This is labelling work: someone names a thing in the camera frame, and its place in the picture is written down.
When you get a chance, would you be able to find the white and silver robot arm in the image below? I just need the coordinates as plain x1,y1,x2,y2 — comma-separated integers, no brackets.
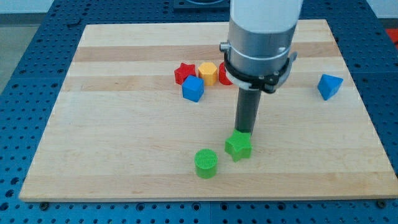
220,0,303,93

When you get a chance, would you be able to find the blue triangular prism block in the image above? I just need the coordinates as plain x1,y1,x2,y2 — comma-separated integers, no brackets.
317,74,343,101

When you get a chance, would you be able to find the light wooden board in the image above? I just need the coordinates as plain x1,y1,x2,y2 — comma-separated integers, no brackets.
19,19,397,202

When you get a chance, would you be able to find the red star block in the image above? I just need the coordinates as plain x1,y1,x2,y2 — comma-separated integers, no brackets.
174,63,197,85

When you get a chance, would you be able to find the green cylinder block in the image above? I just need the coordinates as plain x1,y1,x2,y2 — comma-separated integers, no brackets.
194,149,218,179

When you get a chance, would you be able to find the blue cube block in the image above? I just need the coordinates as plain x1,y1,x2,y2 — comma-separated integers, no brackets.
182,75,204,103

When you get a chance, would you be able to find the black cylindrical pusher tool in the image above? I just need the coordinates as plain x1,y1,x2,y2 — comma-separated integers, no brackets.
234,88,261,134

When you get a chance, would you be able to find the green star block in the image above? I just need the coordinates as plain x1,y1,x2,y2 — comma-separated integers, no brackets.
224,129,252,162

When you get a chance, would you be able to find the red cylinder block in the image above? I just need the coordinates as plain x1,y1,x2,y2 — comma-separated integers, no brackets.
218,62,233,85

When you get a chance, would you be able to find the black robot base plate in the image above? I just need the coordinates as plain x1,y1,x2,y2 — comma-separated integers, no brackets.
172,0,230,11

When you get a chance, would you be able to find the yellow hexagon block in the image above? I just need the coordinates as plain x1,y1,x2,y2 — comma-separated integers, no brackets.
198,62,218,86

